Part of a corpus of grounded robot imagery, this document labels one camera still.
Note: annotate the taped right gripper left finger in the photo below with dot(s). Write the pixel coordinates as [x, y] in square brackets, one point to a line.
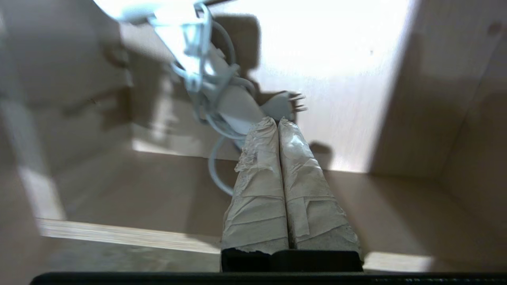
[257, 206]

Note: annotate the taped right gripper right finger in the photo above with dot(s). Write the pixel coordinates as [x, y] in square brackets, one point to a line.
[313, 206]

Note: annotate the beige wooden drawer front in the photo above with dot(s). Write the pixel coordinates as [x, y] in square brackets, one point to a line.
[356, 59]

